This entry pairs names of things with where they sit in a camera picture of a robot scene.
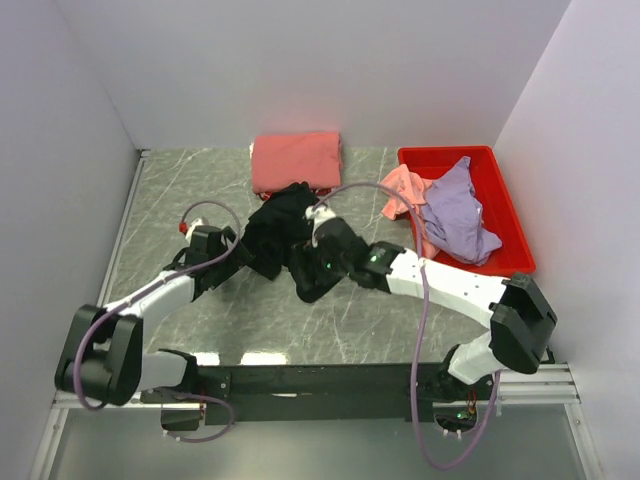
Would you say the black t shirt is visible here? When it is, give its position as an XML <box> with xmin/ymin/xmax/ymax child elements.
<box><xmin>241</xmin><ymin>182</ymin><xmax>318</xmax><ymax>280</ymax></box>

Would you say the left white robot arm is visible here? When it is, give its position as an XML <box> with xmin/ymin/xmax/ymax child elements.
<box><xmin>54</xmin><ymin>226</ymin><xmax>256</xmax><ymax>410</ymax></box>

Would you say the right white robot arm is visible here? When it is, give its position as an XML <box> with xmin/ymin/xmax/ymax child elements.
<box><xmin>289</xmin><ymin>217</ymin><xmax>557</xmax><ymax>402</ymax></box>

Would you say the crumpled salmon t shirt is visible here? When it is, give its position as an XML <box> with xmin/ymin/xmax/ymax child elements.
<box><xmin>381</xmin><ymin>164</ymin><xmax>439</xmax><ymax>259</ymax></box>

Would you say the folded pink t shirt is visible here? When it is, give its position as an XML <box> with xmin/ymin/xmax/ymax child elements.
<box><xmin>250</xmin><ymin>132</ymin><xmax>343</xmax><ymax>194</ymax></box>

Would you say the crumpled lavender t shirt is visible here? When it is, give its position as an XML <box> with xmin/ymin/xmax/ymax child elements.
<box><xmin>421</xmin><ymin>156</ymin><xmax>503</xmax><ymax>266</ymax></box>

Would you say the red plastic bin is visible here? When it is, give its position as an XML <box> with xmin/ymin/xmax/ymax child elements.
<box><xmin>397</xmin><ymin>145</ymin><xmax>536</xmax><ymax>277</ymax></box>

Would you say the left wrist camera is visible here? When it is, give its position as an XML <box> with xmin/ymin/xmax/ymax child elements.
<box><xmin>179</xmin><ymin>217</ymin><xmax>209</xmax><ymax>236</ymax></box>

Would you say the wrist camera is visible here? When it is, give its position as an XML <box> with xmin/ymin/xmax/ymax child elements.
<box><xmin>179</xmin><ymin>217</ymin><xmax>209</xmax><ymax>236</ymax></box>
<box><xmin>305</xmin><ymin>204</ymin><xmax>336</xmax><ymax>224</ymax></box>

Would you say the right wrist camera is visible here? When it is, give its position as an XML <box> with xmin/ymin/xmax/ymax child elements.
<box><xmin>305</xmin><ymin>204</ymin><xmax>336</xmax><ymax>224</ymax></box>

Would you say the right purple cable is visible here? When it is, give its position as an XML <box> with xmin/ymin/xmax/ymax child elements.
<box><xmin>313</xmin><ymin>181</ymin><xmax>501</xmax><ymax>471</ymax></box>

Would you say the purple cable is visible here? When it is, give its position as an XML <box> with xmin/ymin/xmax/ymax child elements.
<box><xmin>313</xmin><ymin>181</ymin><xmax>501</xmax><ymax>471</ymax></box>
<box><xmin>72</xmin><ymin>199</ymin><xmax>242</xmax><ymax>412</ymax></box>

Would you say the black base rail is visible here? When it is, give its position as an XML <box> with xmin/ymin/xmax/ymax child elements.
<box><xmin>141</xmin><ymin>363</ymin><xmax>493</xmax><ymax>432</ymax></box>

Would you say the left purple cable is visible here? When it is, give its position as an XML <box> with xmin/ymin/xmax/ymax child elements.
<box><xmin>72</xmin><ymin>199</ymin><xmax>242</xmax><ymax>412</ymax></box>

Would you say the aluminium frame rail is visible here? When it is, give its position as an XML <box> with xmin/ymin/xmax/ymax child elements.
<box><xmin>51</xmin><ymin>364</ymin><xmax>581</xmax><ymax>410</ymax></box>

